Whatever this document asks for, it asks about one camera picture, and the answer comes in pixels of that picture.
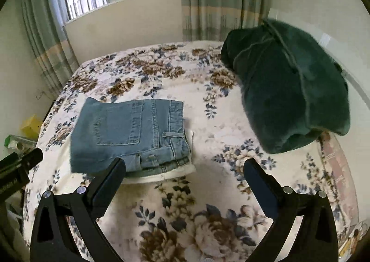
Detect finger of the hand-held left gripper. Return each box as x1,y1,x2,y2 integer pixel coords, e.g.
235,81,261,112
0,152,20,170
16,148,44,174

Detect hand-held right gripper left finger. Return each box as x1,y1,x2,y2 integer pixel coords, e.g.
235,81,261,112
30,158,126,262

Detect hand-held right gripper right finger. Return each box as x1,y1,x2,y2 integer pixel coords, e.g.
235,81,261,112
244,159,339,262

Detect light blue jeans pants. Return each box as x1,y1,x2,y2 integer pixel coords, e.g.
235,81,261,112
70,97,193,177

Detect yellow box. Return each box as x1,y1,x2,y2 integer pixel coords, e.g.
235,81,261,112
21,114,44,142

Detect stack of folded clothes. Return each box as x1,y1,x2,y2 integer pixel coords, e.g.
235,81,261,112
121,130,197,184

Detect floral bed sheet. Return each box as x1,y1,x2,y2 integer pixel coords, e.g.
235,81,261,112
23,42,355,262

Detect dark green plush blanket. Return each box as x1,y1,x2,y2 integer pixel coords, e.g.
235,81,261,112
220,28,323,154

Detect cartoon print cloth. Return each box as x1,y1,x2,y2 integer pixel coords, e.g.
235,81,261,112
339,221,365,257

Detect dark green plush pillow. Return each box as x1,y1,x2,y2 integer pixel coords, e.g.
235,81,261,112
267,18,351,136

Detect white headboard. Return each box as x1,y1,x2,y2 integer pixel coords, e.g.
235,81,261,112
267,8,362,101

